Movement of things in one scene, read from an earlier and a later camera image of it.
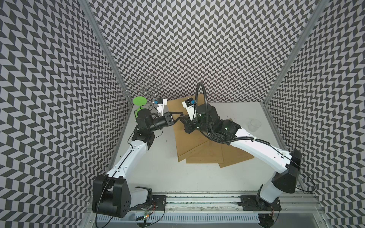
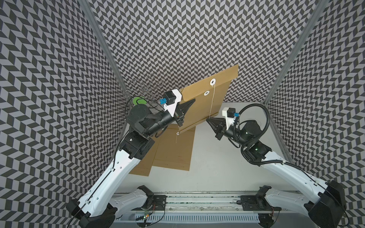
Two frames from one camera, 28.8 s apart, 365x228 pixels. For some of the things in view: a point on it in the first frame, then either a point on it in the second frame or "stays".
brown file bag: x=211 y=152 → x=174 y=150
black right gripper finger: x=189 y=125 → x=218 y=124
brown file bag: x=187 y=143 → x=143 y=167
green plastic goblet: x=139 y=100 stays
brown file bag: x=232 y=155 → x=209 y=94
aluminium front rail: x=214 y=202 stays
